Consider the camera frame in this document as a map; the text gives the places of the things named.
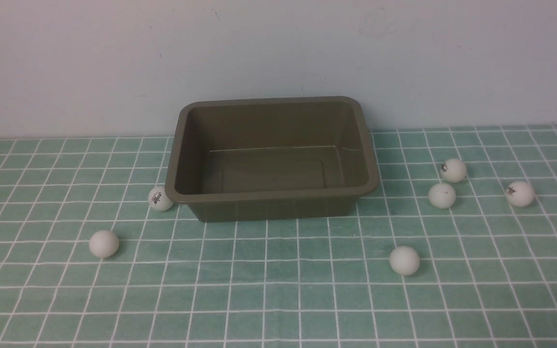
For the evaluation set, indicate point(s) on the white ball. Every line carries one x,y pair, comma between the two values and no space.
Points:
158,200
520,194
442,195
453,170
404,260
103,244

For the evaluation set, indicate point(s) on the olive green plastic bin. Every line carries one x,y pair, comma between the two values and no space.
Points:
267,159

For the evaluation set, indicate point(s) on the green checkered tablecloth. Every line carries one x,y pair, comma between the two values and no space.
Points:
487,276

